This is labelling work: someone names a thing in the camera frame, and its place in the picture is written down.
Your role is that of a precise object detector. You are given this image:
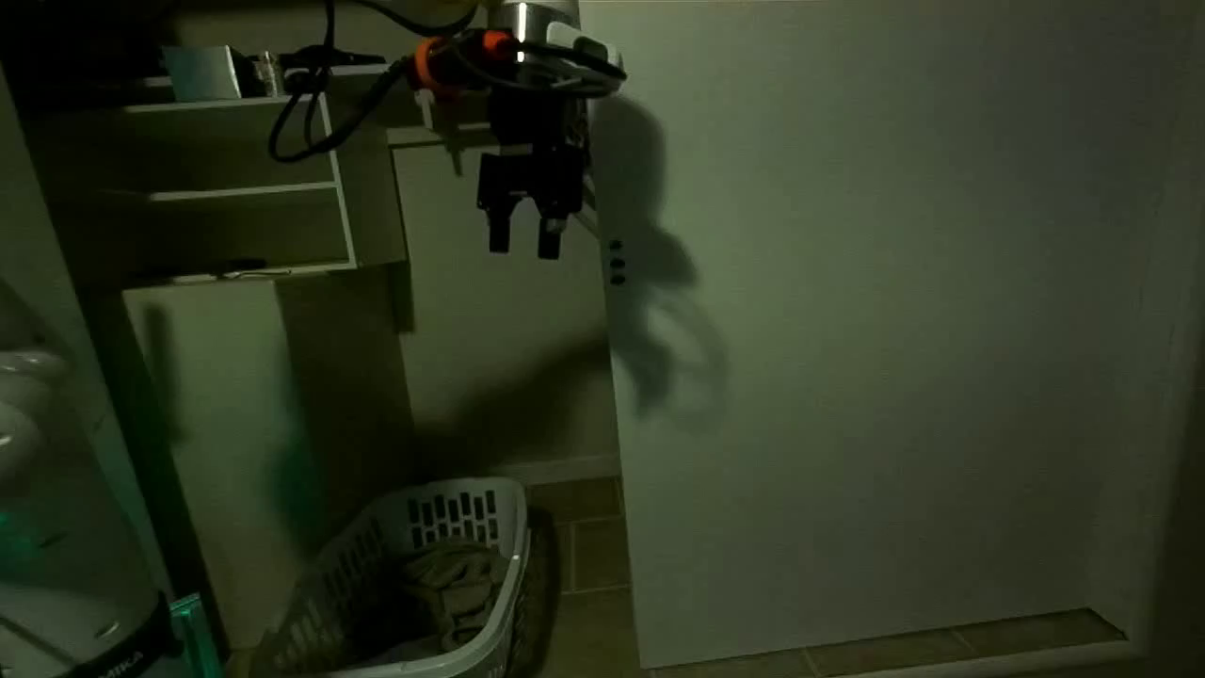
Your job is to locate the white plastic laundry basket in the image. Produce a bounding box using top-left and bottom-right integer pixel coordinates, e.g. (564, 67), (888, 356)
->
(241, 475), (539, 678)

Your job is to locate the dark clothes pile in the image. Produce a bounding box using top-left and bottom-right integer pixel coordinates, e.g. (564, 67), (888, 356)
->
(352, 539), (513, 669)

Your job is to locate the white closet door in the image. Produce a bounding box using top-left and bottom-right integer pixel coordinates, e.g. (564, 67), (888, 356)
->
(578, 0), (1205, 674)

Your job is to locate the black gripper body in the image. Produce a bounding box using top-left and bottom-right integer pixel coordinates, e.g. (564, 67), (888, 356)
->
(474, 87), (595, 212)

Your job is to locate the white closet shelf unit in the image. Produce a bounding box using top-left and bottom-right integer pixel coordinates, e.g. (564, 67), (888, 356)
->
(22, 41), (595, 656)

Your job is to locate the teal plastic object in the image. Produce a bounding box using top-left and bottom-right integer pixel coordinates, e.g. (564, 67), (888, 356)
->
(163, 588), (232, 678)

